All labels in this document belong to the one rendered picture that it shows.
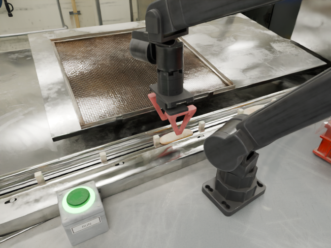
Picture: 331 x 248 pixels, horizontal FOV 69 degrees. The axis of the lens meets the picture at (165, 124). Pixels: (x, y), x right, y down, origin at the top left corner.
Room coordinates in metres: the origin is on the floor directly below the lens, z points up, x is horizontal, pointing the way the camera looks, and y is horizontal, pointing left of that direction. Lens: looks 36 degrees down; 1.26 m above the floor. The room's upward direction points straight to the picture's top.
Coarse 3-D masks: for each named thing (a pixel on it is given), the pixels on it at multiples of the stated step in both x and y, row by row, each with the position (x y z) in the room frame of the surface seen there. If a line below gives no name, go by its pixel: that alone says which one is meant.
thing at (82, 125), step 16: (112, 32) 1.04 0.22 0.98; (128, 32) 1.06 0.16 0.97; (112, 48) 0.92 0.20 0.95; (128, 48) 0.93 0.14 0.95; (192, 48) 0.96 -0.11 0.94; (112, 64) 0.80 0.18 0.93; (192, 64) 0.85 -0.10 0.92; (208, 64) 0.85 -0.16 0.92; (64, 80) 0.68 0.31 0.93; (112, 80) 0.71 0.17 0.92; (128, 80) 0.72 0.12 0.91; (224, 80) 0.75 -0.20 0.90; (80, 96) 0.62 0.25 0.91; (128, 96) 0.64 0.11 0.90; (80, 112) 0.55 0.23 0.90; (96, 112) 0.56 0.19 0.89; (128, 112) 0.55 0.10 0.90; (144, 112) 0.57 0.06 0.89
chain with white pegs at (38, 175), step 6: (204, 126) 0.55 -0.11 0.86; (210, 126) 0.57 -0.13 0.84; (156, 138) 0.48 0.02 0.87; (156, 144) 0.48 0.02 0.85; (138, 150) 0.47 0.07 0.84; (102, 156) 0.41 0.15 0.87; (120, 156) 0.44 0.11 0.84; (84, 168) 0.40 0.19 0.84; (36, 174) 0.35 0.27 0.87; (36, 180) 0.35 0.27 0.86; (42, 180) 0.35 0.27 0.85; (48, 180) 0.37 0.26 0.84; (24, 186) 0.35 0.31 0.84; (6, 192) 0.33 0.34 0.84
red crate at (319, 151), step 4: (320, 136) 0.47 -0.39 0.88; (324, 136) 0.47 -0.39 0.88; (324, 140) 0.47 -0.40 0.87; (328, 140) 0.45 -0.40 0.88; (320, 144) 0.47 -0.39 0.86; (324, 144) 0.46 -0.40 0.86; (328, 144) 0.46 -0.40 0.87; (316, 148) 0.48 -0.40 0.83; (320, 148) 0.47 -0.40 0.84; (324, 148) 0.46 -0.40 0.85; (328, 148) 0.45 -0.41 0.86; (316, 152) 0.46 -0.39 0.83; (320, 152) 0.46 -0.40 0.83; (324, 152) 0.46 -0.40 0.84; (328, 152) 0.45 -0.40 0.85; (320, 156) 0.45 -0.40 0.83; (324, 156) 0.45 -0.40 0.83; (328, 156) 0.45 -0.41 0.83; (328, 160) 0.44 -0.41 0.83
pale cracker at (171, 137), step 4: (172, 132) 0.51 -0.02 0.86; (184, 132) 0.51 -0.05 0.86; (188, 132) 0.51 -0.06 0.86; (192, 132) 0.52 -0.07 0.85; (164, 136) 0.50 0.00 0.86; (168, 136) 0.50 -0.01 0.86; (172, 136) 0.50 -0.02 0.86; (176, 136) 0.50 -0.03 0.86; (180, 136) 0.50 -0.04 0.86; (184, 136) 0.50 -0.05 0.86; (188, 136) 0.50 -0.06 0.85; (160, 140) 0.49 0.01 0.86; (164, 140) 0.48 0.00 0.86; (168, 140) 0.48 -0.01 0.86; (172, 140) 0.48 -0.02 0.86; (176, 140) 0.49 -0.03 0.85
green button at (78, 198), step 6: (72, 192) 0.28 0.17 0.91; (78, 192) 0.28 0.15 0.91; (84, 192) 0.28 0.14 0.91; (66, 198) 0.27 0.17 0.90; (72, 198) 0.27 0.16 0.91; (78, 198) 0.27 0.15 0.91; (84, 198) 0.27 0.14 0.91; (72, 204) 0.25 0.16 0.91; (78, 204) 0.25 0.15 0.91; (84, 204) 0.26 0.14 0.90
